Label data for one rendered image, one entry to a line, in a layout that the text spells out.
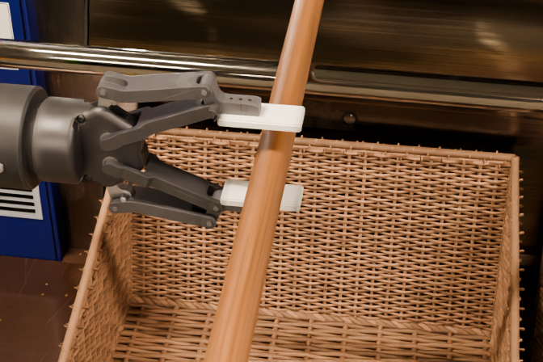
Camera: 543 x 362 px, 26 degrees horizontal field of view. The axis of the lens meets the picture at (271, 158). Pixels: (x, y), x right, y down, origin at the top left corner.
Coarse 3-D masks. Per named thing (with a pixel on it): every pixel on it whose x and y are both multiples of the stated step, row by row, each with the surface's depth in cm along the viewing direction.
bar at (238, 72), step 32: (0, 64) 121; (32, 64) 120; (64, 64) 119; (96, 64) 119; (128, 64) 118; (160, 64) 118; (192, 64) 117; (224, 64) 117; (256, 64) 117; (320, 64) 117; (352, 96) 117; (384, 96) 116; (416, 96) 115; (448, 96) 114; (480, 96) 114; (512, 96) 114
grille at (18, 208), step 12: (0, 192) 176; (12, 192) 176; (24, 192) 176; (36, 192) 176; (0, 204) 178; (12, 204) 178; (24, 204) 177; (36, 204) 177; (12, 216) 179; (24, 216) 179; (36, 216) 178
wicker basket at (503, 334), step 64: (384, 192) 163; (448, 192) 162; (512, 192) 155; (128, 256) 172; (192, 256) 171; (384, 256) 167; (448, 256) 166; (512, 256) 149; (128, 320) 171; (192, 320) 172; (256, 320) 171; (320, 320) 171; (384, 320) 171; (448, 320) 169; (512, 320) 143
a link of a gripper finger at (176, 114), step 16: (128, 112) 102; (144, 112) 101; (160, 112) 100; (176, 112) 99; (192, 112) 98; (208, 112) 98; (128, 128) 100; (144, 128) 99; (160, 128) 100; (112, 144) 100
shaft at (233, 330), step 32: (320, 0) 122; (288, 32) 116; (288, 64) 111; (288, 96) 106; (256, 160) 99; (288, 160) 100; (256, 192) 95; (256, 224) 92; (256, 256) 89; (224, 288) 87; (256, 288) 87; (224, 320) 83; (224, 352) 81
